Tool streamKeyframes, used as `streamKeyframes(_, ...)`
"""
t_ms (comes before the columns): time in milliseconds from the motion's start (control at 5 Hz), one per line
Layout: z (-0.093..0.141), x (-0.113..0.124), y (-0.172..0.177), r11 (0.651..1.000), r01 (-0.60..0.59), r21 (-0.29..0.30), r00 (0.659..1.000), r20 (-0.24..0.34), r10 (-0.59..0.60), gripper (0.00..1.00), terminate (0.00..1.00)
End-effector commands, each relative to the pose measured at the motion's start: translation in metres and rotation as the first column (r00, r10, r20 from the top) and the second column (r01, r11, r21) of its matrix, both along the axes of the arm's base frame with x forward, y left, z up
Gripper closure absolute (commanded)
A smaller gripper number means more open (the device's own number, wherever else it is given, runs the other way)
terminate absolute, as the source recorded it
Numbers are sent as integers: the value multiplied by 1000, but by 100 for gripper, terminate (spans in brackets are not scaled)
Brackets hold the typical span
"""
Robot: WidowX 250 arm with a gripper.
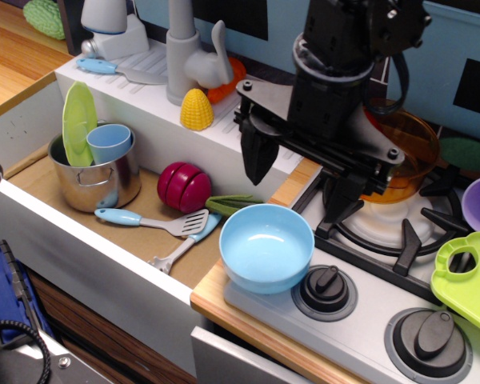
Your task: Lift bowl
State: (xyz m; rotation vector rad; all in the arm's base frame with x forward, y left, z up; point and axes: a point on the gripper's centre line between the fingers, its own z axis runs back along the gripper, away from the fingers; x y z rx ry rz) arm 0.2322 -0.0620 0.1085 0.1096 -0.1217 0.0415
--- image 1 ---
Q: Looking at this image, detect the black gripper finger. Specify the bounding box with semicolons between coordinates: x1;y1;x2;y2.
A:
315;175;364;238
240;119;279;186

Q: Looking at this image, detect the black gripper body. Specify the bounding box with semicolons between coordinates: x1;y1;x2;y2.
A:
235;65;404;195

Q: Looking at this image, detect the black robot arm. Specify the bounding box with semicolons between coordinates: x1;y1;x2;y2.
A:
235;1;431;225

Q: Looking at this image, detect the light blue plastic bowl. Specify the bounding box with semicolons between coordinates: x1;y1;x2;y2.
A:
219;204;314;294

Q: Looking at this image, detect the black stove burner grate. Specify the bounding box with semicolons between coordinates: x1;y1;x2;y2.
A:
293;166;472;304

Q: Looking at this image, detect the yellow toy corn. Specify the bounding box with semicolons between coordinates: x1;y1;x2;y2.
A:
180;89;214;131

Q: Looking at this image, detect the orange toy pumpkin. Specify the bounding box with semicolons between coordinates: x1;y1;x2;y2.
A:
207;57;246;104

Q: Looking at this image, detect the magenta toy beet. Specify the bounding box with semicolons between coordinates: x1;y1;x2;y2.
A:
157;162;263;217

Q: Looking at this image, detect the orange transparent pot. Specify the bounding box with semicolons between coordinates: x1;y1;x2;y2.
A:
361;110;440;204

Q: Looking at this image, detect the small black stove knob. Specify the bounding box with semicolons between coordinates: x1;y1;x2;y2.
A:
291;265;358;322

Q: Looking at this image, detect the grey toy faucet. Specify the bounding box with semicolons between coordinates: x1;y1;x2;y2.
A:
166;1;234;106

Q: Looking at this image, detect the dark green round sponge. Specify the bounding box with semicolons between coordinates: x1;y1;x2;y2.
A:
439;137;480;172

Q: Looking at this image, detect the steel cooking pot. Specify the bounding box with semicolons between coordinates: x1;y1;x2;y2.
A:
48;130;141;213

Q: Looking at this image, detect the light blue plastic cup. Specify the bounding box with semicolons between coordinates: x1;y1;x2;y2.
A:
86;124;133;165

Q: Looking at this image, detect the lime green cutting board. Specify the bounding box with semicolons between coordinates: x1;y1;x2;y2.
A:
430;231;480;329

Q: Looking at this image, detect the large black stove knob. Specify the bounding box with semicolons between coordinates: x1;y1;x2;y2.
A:
384;308;473;383

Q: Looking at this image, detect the green plastic plate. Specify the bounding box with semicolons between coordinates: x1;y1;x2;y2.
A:
62;81;98;167

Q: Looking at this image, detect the green knitted toy vegetable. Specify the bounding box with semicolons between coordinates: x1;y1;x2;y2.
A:
22;0;65;41

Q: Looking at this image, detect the blue handled grey spatula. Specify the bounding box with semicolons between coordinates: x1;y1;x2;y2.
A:
94;208;210;236

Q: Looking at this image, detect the blue handled grey fork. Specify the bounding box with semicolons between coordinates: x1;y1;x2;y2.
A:
147;213;222;274

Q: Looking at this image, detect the blue handled toy knife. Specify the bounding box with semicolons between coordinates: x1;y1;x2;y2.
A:
76;58;168;85

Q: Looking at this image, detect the black cable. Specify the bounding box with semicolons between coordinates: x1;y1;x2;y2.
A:
0;318;52;384

